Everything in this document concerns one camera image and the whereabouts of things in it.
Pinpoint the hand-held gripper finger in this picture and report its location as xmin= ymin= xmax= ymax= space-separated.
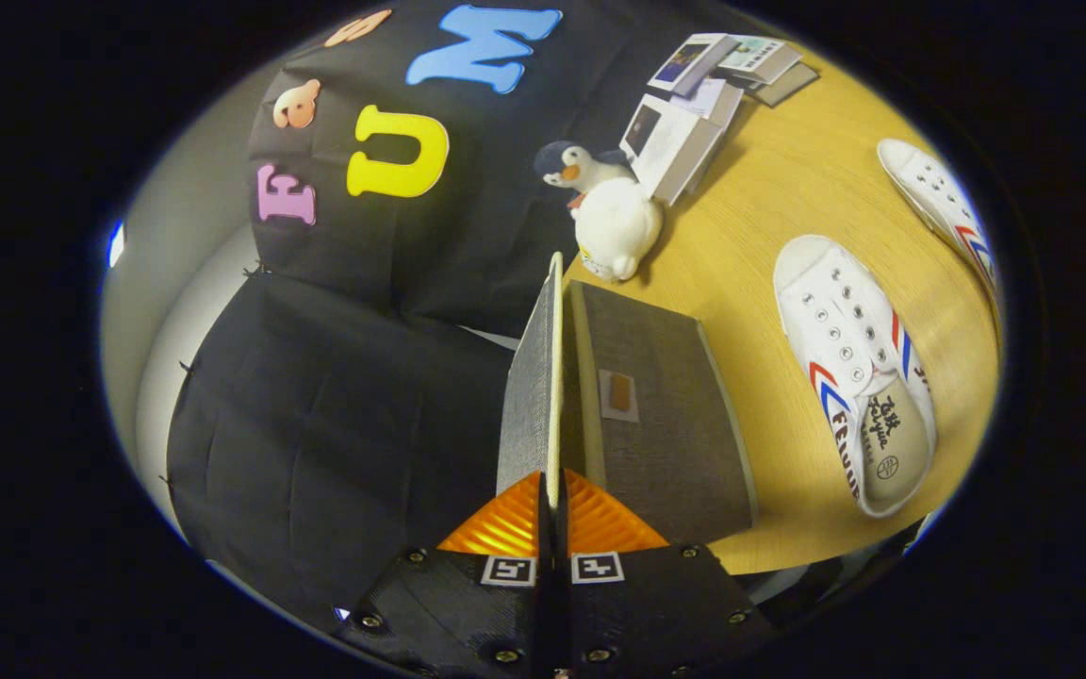
xmin=555 ymin=468 xmax=777 ymax=679
xmin=334 ymin=470 xmax=555 ymax=679

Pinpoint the grey fabric storage box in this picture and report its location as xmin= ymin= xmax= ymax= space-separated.
xmin=496 ymin=251 xmax=759 ymax=548

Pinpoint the white striped canvas shoe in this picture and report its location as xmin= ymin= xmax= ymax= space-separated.
xmin=877 ymin=138 xmax=1001 ymax=317
xmin=773 ymin=234 xmax=938 ymax=520

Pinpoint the white plush toy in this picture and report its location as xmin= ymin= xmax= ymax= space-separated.
xmin=571 ymin=177 xmax=665 ymax=282

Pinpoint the penguin plush toy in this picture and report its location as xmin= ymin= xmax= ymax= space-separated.
xmin=534 ymin=140 xmax=638 ymax=194

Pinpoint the white book with dark portrait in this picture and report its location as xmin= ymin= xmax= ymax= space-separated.
xmin=618 ymin=92 xmax=728 ymax=207

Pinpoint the plain white book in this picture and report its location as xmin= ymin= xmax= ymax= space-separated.
xmin=670 ymin=75 xmax=744 ymax=128

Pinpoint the book with blue cover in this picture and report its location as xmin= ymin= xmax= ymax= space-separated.
xmin=647 ymin=33 xmax=740 ymax=98

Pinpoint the dark grey book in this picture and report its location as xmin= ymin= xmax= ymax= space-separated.
xmin=750 ymin=61 xmax=820 ymax=108

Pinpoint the book with pale green cover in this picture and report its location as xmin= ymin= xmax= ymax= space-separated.
xmin=715 ymin=35 xmax=803 ymax=86

